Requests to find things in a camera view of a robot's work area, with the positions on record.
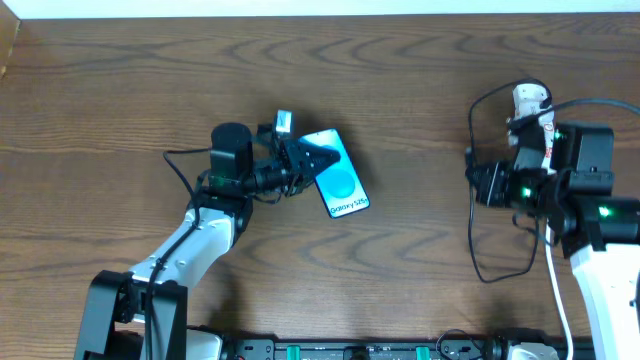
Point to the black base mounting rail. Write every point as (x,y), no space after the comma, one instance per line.
(268,349)

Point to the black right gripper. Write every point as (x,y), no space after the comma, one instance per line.
(486,183)

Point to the blue screen Galaxy smartphone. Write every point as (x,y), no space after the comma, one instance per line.
(339,185)

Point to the white power strip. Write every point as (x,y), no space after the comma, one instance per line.
(546,121)

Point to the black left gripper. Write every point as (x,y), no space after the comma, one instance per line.
(291,167)

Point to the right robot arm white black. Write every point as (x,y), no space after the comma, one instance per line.
(563,174)

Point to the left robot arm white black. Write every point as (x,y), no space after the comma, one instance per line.
(142,313)

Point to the white USB charger adapter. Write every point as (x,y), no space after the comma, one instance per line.
(530,99)

